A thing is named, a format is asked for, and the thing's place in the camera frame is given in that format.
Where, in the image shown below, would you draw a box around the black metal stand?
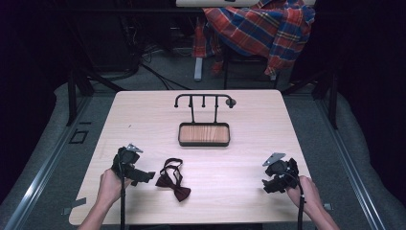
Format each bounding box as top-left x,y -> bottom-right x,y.
65,68 -> 126,127
281,68 -> 339,130

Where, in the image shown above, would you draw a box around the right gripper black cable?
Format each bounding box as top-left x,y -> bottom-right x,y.
277,172 -> 306,230

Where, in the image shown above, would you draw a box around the white table leg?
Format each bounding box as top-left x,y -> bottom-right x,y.
193,57 -> 204,82

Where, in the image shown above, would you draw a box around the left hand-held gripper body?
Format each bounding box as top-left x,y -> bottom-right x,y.
111,143 -> 144,180

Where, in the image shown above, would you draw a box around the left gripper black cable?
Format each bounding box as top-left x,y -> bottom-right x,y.
118,149 -> 126,230

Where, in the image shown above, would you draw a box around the black chair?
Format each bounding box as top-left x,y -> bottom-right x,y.
221,44 -> 280,91

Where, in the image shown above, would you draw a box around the black rack with wooden tray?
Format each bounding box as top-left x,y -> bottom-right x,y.
173,93 -> 237,148

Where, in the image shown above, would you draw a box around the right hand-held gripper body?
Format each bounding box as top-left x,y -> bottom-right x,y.
261,152 -> 301,188

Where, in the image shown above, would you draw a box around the person's right hand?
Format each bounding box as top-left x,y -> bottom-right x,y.
285,174 -> 325,219

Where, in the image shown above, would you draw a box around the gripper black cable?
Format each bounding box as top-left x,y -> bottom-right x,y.
277,172 -> 306,230
118,149 -> 126,230

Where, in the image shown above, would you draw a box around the person's left hand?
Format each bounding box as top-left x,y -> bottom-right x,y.
96,168 -> 132,209

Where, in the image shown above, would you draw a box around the plaid shirt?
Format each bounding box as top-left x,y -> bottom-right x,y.
192,0 -> 317,77

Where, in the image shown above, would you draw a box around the black floor cables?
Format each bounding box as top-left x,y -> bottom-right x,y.
95,18 -> 192,91

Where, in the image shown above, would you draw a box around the dark red bow tie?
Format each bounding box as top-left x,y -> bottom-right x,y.
154,157 -> 192,203

